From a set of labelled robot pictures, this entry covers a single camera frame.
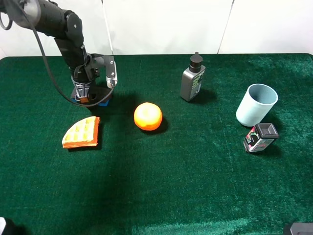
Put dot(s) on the grey pump bottle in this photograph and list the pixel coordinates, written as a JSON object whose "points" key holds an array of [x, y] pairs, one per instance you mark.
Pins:
{"points": [[192, 78]]}

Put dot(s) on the green felt table mat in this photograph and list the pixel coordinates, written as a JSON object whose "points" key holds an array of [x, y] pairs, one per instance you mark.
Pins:
{"points": [[190, 176]]}

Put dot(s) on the black blue whiteboard eraser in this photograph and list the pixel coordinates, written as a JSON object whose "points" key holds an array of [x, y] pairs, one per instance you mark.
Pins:
{"points": [[104, 95]]}

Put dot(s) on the small black square-lid jar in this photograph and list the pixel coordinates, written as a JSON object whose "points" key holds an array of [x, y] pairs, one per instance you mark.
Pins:
{"points": [[260, 137]]}

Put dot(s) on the robot arm black grey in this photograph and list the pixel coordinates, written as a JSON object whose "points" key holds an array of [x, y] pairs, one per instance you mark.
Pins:
{"points": [[45, 16]]}

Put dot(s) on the black white object bottom left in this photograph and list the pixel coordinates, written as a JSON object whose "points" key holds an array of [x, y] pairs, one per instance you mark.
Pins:
{"points": [[7, 226]]}

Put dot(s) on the light blue cup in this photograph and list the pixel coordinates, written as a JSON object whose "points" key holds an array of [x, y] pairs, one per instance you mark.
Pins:
{"points": [[256, 103]]}

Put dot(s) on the waffle slice toy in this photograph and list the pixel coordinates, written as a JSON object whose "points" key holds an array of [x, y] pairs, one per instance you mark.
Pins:
{"points": [[84, 133]]}

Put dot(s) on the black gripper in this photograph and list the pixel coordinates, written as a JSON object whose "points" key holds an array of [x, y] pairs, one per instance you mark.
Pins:
{"points": [[88, 72]]}

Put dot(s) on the orange fruit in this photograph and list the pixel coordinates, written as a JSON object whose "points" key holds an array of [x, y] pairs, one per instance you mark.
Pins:
{"points": [[148, 116]]}

